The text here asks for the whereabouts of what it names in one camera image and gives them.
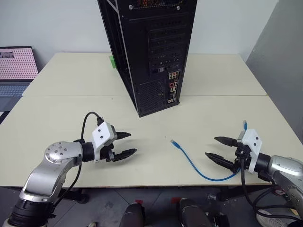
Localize black computer tower case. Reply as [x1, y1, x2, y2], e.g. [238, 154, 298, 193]
[97, 0, 198, 118]

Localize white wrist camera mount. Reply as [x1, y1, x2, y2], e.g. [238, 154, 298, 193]
[91, 122, 116, 163]
[241, 128, 263, 175]

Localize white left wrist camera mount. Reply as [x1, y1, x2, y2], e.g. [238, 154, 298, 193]
[91, 122, 116, 163]

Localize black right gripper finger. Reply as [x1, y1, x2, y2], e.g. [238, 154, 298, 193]
[214, 136, 241, 148]
[205, 152, 237, 170]

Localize white shoe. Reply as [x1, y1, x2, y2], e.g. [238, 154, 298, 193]
[256, 212, 299, 227]

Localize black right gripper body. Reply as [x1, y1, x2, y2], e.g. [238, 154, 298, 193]
[232, 130, 252, 175]

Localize laptop with pink screen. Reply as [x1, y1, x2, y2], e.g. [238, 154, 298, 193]
[0, 45, 39, 112]

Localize black table base foot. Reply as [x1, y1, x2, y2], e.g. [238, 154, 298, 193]
[56, 188, 90, 204]

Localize blue ethernet cable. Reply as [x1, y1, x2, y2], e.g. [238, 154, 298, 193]
[170, 120, 250, 182]

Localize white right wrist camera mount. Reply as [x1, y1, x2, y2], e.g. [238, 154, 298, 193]
[241, 128, 263, 175]

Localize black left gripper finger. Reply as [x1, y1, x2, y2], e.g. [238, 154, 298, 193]
[116, 130, 132, 141]
[114, 148, 138, 163]

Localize dark rounded shape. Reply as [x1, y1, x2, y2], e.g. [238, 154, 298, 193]
[119, 202, 145, 227]
[177, 198, 214, 227]

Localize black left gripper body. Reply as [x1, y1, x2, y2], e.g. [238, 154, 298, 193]
[99, 125, 119, 164]

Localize green plastic object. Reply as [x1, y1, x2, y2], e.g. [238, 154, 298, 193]
[108, 54, 118, 71]

